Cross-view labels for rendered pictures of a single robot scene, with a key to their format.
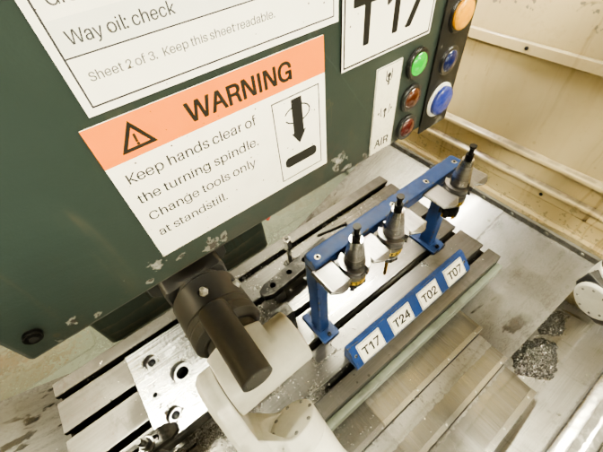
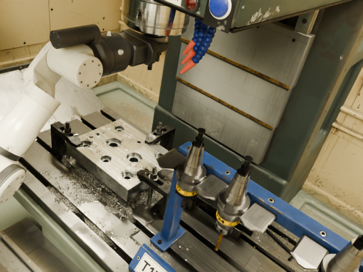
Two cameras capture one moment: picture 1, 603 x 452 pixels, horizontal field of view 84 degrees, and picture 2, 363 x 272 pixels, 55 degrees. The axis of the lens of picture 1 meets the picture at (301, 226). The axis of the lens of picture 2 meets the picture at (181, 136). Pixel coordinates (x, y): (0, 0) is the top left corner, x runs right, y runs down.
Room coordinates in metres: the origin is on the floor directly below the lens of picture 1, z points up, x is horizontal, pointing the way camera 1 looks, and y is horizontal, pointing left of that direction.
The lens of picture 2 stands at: (0.10, -0.60, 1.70)
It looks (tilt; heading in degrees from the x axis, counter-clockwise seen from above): 35 degrees down; 66
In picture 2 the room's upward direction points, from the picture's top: 12 degrees clockwise
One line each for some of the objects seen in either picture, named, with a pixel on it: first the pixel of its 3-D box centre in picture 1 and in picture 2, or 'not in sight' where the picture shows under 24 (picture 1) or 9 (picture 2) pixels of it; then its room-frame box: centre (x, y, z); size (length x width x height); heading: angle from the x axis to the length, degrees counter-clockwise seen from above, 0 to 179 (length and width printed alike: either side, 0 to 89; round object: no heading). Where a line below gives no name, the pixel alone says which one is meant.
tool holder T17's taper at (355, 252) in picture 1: (354, 249); (195, 156); (0.36, -0.10, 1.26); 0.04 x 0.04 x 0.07
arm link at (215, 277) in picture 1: (198, 285); (122, 49); (0.24, 0.15, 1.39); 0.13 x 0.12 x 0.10; 123
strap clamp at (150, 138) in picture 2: not in sight; (159, 139); (0.44, 0.34, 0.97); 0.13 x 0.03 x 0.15; 32
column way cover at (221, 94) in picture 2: not in sight; (228, 81); (0.70, 0.44, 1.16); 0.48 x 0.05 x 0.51; 122
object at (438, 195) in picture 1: (442, 197); (308, 253); (0.51, -0.33, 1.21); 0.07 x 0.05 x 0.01; 32
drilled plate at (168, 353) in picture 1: (203, 360); (123, 155); (0.30, 0.28, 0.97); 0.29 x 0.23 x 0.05; 122
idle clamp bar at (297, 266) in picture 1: (297, 271); (215, 210); (0.54, 0.03, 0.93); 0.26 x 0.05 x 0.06; 127
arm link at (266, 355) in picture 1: (245, 343); (82, 55); (0.15, 0.08, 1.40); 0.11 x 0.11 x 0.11; 33
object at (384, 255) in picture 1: (373, 248); (211, 187); (0.39, -0.14, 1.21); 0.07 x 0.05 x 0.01; 32
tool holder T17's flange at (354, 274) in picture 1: (353, 263); (190, 173); (0.36, -0.10, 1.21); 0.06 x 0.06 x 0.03
